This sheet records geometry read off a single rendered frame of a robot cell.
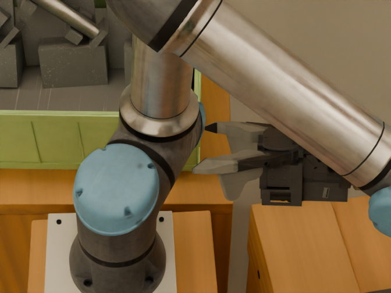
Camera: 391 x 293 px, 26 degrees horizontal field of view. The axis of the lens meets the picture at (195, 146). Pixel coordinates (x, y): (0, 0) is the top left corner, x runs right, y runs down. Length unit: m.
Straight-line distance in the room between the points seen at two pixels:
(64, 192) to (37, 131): 0.14
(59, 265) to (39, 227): 0.19
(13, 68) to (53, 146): 0.20
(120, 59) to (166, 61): 0.64
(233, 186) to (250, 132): 0.10
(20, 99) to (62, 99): 0.08
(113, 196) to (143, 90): 0.15
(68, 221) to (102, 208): 0.26
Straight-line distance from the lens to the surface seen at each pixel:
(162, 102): 1.16
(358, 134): 0.90
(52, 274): 1.35
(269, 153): 1.06
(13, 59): 1.72
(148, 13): 0.86
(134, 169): 1.17
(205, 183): 1.63
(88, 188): 1.16
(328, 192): 1.11
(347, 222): 1.50
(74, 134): 1.58
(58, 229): 1.39
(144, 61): 1.12
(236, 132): 1.16
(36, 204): 1.63
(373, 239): 1.49
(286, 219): 1.46
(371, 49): 3.02
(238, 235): 2.50
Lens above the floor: 2.13
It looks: 53 degrees down
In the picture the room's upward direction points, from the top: straight up
